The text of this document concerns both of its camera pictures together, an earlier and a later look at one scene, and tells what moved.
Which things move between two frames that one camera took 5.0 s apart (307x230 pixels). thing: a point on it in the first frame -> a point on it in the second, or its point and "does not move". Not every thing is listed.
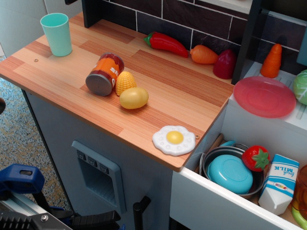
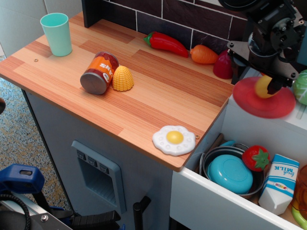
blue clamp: [22, 178] does not move
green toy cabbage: [300, 86] does not move
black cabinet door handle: [138, 208] does not move
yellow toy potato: [133, 97] -> [261, 86]
